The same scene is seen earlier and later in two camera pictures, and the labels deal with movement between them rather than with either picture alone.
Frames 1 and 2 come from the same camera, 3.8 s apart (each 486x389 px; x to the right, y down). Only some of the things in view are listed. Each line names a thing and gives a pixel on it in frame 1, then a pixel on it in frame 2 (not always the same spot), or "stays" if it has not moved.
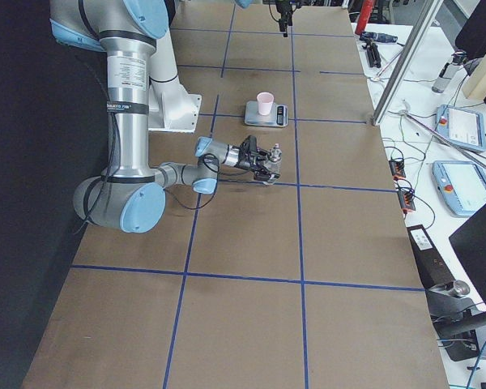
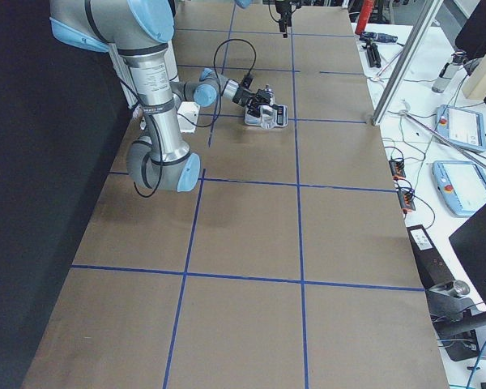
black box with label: x=433 y=271 stays
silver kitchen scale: x=277 y=117 stays
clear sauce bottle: x=274 y=164 to x=269 y=112
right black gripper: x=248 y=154 to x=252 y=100
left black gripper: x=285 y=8 stays
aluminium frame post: x=407 y=61 stays
